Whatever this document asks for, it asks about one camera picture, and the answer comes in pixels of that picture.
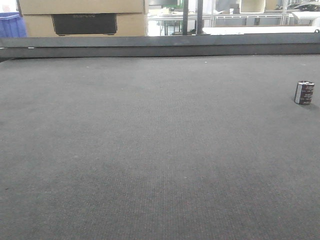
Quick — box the dark cylindrical capacitor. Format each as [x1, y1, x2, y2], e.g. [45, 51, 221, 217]
[294, 81, 315, 105]

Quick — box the white background table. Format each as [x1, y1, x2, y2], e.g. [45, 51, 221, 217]
[202, 25, 320, 36]

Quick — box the black vertical pole left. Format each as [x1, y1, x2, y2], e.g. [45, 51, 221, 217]
[182, 0, 191, 36]

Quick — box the black vertical pole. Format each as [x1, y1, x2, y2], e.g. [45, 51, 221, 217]
[182, 0, 191, 36]
[196, 0, 203, 35]

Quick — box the black vertical pole right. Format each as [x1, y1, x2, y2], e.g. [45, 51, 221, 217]
[196, 0, 203, 35]

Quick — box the beige box on rack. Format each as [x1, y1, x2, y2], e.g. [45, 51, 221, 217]
[239, 0, 266, 14]

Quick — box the upper cardboard box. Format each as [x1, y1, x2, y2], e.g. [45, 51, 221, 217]
[18, 0, 148, 15]

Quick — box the blue crate behind table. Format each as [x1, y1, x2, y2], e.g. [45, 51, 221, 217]
[0, 12, 27, 38]

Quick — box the grey metal table rail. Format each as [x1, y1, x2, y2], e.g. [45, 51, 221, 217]
[0, 32, 320, 59]

